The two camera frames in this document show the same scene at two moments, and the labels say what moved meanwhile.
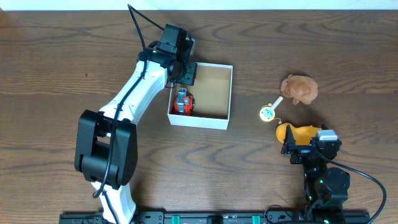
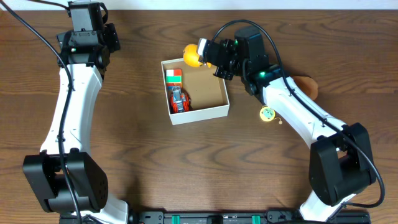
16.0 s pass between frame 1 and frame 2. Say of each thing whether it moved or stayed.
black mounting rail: stayed
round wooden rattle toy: stayed
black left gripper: moved
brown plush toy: stayed
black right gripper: moved
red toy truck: moved
